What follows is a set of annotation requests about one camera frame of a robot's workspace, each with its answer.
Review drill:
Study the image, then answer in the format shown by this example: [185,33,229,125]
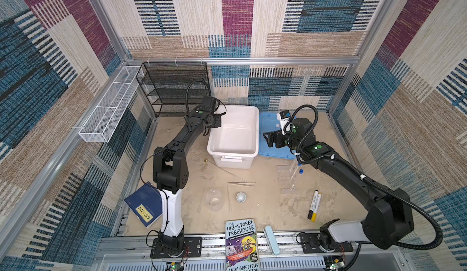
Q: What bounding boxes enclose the blue capped test tube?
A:
[288,160,302,190]

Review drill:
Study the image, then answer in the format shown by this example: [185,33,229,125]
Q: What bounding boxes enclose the white plastic storage bin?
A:
[207,105,259,170]

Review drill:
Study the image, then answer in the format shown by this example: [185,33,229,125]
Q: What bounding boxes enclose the clear test tube rack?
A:
[276,165,297,194]

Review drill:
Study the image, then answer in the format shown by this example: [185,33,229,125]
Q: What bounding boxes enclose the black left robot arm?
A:
[153,96,226,254]

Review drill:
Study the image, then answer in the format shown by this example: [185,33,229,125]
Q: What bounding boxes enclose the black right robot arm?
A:
[263,118,443,250]

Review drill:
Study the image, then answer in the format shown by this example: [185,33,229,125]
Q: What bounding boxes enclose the blue plastic bin lid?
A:
[259,112,295,160]

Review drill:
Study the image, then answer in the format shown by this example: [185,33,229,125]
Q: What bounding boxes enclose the long metal spatula rod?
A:
[204,158,246,181]

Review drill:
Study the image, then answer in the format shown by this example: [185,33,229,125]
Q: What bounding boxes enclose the metal tweezers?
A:
[227,181,256,187]

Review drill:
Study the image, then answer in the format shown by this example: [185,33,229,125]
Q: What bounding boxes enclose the black mesh shelf rack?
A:
[136,61,212,117]

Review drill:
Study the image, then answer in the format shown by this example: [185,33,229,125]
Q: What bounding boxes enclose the black capped white marker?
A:
[307,190,319,220]

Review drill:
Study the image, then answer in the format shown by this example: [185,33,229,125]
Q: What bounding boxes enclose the clear glass flask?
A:
[206,188,224,211]

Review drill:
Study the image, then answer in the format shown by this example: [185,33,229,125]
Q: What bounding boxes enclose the yellow capped white marker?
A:
[311,193,322,222]

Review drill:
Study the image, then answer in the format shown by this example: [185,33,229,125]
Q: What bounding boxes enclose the light blue case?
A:
[263,226,280,256]

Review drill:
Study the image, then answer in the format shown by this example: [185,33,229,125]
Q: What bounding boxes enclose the dark blue notebook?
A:
[124,182,162,228]

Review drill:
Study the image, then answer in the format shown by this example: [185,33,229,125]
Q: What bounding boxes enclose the treehouse paperback book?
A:
[225,219,261,271]

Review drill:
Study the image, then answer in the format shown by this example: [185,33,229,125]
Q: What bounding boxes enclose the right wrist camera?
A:
[277,110,291,134]

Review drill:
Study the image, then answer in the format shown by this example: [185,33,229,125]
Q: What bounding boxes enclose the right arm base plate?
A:
[296,232,354,254]

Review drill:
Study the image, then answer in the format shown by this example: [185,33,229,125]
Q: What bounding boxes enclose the white wire wall basket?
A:
[79,66,139,143]

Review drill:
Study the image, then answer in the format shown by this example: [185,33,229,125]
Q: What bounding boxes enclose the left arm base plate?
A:
[150,236,203,259]

